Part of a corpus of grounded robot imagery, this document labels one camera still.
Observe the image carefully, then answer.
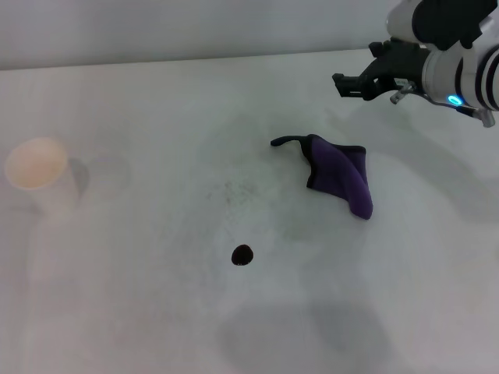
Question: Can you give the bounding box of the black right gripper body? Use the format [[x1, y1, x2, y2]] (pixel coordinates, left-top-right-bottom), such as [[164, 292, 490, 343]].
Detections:
[[360, 41, 430, 102]]

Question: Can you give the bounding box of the purple rag with black trim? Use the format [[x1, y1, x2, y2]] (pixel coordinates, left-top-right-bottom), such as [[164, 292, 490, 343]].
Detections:
[[270, 133, 375, 221]]

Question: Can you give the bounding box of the white paper cup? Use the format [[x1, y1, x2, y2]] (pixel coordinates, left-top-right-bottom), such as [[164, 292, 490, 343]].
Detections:
[[3, 136, 81, 219]]

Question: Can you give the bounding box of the black water stain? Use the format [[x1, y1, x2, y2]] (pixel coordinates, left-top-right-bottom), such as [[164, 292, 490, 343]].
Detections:
[[231, 244, 255, 267]]

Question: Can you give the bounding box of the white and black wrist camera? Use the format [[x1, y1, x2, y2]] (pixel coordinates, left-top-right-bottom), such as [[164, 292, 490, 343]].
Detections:
[[385, 0, 494, 51]]

